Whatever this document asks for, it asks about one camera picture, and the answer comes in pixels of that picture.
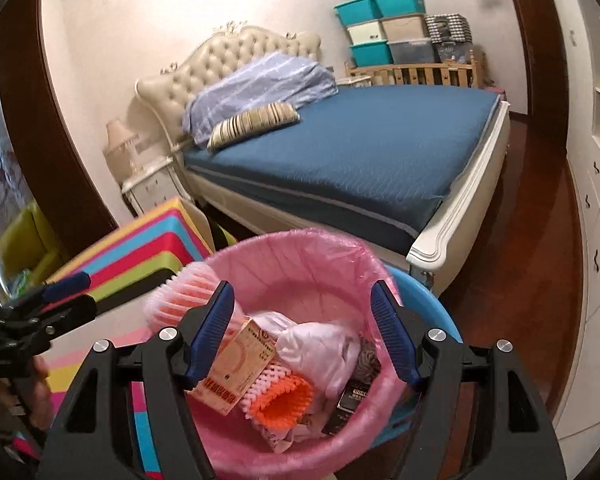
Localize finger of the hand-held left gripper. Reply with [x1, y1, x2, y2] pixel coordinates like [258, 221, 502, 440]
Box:
[0, 272, 92, 318]
[32, 294, 98, 336]

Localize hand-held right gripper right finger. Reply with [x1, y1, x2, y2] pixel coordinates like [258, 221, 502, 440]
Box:
[370, 280, 568, 480]

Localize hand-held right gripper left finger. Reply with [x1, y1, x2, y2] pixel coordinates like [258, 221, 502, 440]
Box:
[37, 280, 238, 480]

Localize yellow cardboard box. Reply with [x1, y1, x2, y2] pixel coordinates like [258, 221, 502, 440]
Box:
[187, 317, 278, 416]

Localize black cardboard box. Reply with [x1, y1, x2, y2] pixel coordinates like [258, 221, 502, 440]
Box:
[322, 377, 376, 436]

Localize bin with pink bag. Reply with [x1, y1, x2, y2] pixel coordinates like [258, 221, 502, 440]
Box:
[140, 227, 416, 480]

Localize person's left hand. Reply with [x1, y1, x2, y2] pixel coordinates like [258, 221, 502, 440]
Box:
[27, 352, 58, 433]

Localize grey patterned wrapper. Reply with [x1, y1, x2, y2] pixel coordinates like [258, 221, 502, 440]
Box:
[357, 337, 382, 377]

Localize pale pink foam net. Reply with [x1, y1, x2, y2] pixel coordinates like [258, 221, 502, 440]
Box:
[145, 262, 221, 336]

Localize yellow leather armchair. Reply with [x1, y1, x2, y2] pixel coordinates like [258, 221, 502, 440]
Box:
[0, 205, 68, 291]

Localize white crumpled plastic bag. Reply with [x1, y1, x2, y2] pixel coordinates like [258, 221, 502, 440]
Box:
[277, 322, 361, 401]

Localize orange and pink foam net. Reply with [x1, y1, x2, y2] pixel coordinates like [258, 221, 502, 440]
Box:
[242, 365, 315, 431]

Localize white nightstand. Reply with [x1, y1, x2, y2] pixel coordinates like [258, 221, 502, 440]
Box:
[120, 157, 188, 218]

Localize cream table lamp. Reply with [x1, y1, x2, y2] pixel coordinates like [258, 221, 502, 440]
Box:
[102, 119, 138, 181]

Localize striped beige pillow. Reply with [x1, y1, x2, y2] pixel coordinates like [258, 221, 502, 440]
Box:
[207, 101, 301, 151]

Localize white drawer cabinet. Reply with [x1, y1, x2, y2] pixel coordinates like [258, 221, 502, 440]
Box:
[545, 0, 600, 436]

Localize cream bed with tufted headboard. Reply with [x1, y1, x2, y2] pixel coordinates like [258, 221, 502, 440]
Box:
[135, 22, 511, 291]

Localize teal storage box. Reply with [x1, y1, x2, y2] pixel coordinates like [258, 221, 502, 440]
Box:
[334, 0, 385, 28]
[350, 41, 393, 67]
[375, 0, 427, 18]

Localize grey clear storage box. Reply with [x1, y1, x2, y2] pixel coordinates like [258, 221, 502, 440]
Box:
[387, 37, 438, 65]

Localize dark storage bag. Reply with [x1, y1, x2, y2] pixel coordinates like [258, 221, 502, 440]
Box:
[435, 40, 476, 63]

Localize cream storage box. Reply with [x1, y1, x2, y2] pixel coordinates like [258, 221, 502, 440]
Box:
[346, 21, 387, 47]

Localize beige storage box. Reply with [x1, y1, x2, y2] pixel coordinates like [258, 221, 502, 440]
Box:
[381, 14, 429, 41]

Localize checkered storage bag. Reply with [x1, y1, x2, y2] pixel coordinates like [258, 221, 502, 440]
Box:
[425, 14, 473, 43]

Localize brown wooden door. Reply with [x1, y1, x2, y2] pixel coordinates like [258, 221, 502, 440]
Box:
[502, 0, 571, 116]

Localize brown wooden door frame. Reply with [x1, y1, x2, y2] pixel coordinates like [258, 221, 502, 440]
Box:
[0, 0, 118, 261]

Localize wooden crib rail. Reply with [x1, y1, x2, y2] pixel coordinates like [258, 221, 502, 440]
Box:
[344, 47, 486, 88]

